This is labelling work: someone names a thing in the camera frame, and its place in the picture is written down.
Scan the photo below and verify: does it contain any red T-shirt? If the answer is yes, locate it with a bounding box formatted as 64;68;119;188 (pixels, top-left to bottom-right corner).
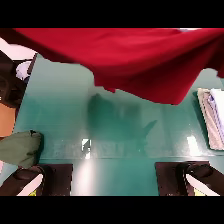
0;28;224;106

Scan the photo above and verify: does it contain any green garment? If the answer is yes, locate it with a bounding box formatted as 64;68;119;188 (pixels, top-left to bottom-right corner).
0;130;44;170

